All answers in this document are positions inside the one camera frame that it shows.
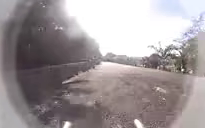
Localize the grey asphalt road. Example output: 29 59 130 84
33 61 205 128

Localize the dark wood of trees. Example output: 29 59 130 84
9 0 103 71

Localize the row of distant trees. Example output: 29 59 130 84
102 13 205 75

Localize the robot's own part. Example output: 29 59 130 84
62 121 72 128
133 118 145 128

